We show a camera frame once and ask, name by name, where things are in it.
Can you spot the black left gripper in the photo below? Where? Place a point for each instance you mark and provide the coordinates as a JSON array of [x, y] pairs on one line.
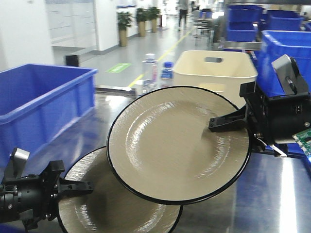
[[34, 197]]

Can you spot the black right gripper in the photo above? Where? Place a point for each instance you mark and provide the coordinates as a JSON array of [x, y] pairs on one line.
[[278, 119]]

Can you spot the beige plate with black rim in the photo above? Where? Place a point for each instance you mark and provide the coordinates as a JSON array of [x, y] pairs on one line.
[[161, 148]]

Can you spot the blue bin on shelf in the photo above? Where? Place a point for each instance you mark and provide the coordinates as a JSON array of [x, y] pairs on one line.
[[240, 22]]

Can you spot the blue bin shelf middle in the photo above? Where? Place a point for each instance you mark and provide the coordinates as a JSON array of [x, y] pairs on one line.
[[283, 20]]

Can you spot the cream plastic basket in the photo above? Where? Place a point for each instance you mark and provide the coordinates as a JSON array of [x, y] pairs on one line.
[[219, 71]]

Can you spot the green circuit board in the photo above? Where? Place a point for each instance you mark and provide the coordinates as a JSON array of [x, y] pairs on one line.
[[303, 139]]

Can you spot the large blue bin left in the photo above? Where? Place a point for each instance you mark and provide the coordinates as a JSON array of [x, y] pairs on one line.
[[38, 102]]

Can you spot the large blue crate right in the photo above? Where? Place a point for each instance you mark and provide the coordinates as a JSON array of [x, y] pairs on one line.
[[277, 47]]

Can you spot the blue cap bottle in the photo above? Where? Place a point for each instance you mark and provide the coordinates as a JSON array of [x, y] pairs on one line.
[[166, 78]]

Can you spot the clear water bottle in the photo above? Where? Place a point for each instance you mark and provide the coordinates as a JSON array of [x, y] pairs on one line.
[[149, 80]]

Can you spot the potted plant far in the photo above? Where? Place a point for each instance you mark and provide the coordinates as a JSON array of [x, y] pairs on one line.
[[153, 15]]

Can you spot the potted plant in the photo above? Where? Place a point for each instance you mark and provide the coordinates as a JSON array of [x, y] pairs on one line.
[[141, 18], [124, 22], [153, 15]]

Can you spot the potted plant middle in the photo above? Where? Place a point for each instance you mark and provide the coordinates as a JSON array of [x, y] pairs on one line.
[[141, 18]]

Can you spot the potted plant near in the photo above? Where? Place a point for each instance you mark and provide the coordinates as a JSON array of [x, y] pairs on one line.
[[124, 22]]

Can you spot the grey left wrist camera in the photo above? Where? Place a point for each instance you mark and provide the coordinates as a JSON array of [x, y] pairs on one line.
[[16, 164]]

